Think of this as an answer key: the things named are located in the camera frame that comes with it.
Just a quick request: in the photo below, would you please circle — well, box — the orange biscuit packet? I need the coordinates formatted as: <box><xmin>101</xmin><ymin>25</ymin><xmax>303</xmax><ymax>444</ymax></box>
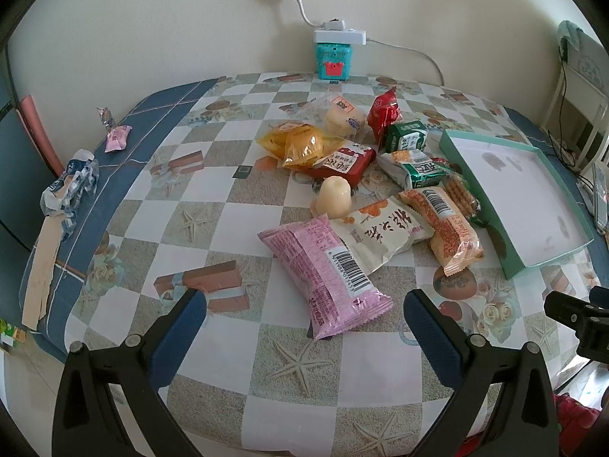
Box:
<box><xmin>397</xmin><ymin>187</ymin><xmax>484</xmax><ymax>276</ymax></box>

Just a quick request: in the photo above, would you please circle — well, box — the pink snack bag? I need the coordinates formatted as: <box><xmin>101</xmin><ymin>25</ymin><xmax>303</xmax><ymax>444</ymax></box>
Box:
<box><xmin>258</xmin><ymin>216</ymin><xmax>394</xmax><ymax>340</ymax></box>

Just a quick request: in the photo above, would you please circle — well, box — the green white cracker packet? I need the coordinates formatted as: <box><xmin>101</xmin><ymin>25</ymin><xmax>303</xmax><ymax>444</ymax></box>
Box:
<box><xmin>377</xmin><ymin>150</ymin><xmax>446</xmax><ymax>190</ymax></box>

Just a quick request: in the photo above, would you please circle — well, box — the white chinese-text snack bag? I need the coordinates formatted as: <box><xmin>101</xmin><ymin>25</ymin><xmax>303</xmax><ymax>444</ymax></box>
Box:
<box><xmin>329</xmin><ymin>196</ymin><xmax>435</xmax><ymax>275</ymax></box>

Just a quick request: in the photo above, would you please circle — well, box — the green mung biscuit pack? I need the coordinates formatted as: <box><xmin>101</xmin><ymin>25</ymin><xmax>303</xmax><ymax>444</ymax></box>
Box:
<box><xmin>384</xmin><ymin>120</ymin><xmax>427</xmax><ymax>153</ymax></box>

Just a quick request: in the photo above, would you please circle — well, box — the cream jelly cup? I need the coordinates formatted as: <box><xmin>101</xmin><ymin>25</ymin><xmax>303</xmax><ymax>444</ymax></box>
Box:
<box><xmin>312</xmin><ymin>176</ymin><xmax>352</xmax><ymax>219</ymax></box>

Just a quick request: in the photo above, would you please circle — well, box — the red foil snack bag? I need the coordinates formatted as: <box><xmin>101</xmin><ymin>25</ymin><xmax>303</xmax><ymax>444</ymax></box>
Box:
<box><xmin>367</xmin><ymin>87</ymin><xmax>403</xmax><ymax>147</ymax></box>

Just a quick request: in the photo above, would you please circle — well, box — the bun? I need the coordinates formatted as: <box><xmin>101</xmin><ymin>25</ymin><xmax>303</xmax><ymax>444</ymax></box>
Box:
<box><xmin>294</xmin><ymin>93</ymin><xmax>367</xmax><ymax>141</ymax></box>

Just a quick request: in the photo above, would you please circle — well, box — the yellow soft bread bag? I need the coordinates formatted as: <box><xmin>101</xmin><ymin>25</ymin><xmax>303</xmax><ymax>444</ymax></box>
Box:
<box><xmin>257</xmin><ymin>122</ymin><xmax>346</xmax><ymax>169</ymax></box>

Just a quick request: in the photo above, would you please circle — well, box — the round cookie clear packet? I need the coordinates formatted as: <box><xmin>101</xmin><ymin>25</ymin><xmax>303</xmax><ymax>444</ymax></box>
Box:
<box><xmin>441</xmin><ymin>167</ymin><xmax>481</xmax><ymax>224</ymax></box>

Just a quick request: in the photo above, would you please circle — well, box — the teal shallow tray box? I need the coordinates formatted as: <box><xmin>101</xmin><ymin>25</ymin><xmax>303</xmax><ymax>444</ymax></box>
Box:
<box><xmin>440</xmin><ymin>130</ymin><xmax>595</xmax><ymax>278</ymax></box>

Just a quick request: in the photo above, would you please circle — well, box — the smartphone on stand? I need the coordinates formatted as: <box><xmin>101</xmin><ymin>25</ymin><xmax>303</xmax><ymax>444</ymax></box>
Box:
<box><xmin>593</xmin><ymin>162</ymin><xmax>608</xmax><ymax>233</ymax></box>

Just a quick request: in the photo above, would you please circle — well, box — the torn cardboard strip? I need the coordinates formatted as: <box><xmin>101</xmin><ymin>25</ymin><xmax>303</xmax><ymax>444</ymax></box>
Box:
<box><xmin>22</xmin><ymin>215</ymin><xmax>65</xmax><ymax>330</ymax></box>

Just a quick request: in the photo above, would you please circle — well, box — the patterned checkered tablecloth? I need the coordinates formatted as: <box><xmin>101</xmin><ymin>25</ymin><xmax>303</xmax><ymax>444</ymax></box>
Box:
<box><xmin>36</xmin><ymin>73</ymin><xmax>607</xmax><ymax>456</ymax></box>

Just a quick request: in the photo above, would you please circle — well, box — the crumpled blue white wrapper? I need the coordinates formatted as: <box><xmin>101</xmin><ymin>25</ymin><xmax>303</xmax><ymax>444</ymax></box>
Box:
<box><xmin>40</xmin><ymin>150</ymin><xmax>99</xmax><ymax>240</ymax></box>

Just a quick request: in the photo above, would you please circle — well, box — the red white snack box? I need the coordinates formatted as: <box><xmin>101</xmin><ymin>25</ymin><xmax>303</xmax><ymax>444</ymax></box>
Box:
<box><xmin>303</xmin><ymin>141</ymin><xmax>377</xmax><ymax>188</ymax></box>

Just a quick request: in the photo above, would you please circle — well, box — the small pink sachet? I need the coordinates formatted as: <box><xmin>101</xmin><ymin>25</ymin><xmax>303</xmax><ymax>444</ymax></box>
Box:
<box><xmin>104</xmin><ymin>125</ymin><xmax>132</xmax><ymax>153</ymax></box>

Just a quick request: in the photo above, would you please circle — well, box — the silver wrapped candy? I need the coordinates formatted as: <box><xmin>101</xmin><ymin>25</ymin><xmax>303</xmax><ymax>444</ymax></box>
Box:
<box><xmin>97</xmin><ymin>107</ymin><xmax>116</xmax><ymax>131</ymax></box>

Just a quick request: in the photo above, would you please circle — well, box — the teal cube toy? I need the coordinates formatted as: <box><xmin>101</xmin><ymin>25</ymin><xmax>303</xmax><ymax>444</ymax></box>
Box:
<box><xmin>315</xmin><ymin>42</ymin><xmax>353</xmax><ymax>80</ymax></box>

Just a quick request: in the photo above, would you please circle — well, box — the white power strip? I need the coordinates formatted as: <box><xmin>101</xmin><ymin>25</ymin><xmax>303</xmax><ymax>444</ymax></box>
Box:
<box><xmin>314</xmin><ymin>19</ymin><xmax>367</xmax><ymax>45</ymax></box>

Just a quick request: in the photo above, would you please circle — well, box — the black usb cable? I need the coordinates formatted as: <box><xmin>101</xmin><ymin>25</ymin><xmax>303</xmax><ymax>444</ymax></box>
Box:
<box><xmin>544</xmin><ymin>37</ymin><xmax>596</xmax><ymax>187</ymax></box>

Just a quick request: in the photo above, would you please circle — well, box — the grey power cable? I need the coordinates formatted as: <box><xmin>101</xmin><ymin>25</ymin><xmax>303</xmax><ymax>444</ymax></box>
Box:
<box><xmin>365</xmin><ymin>37</ymin><xmax>445</xmax><ymax>87</ymax></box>

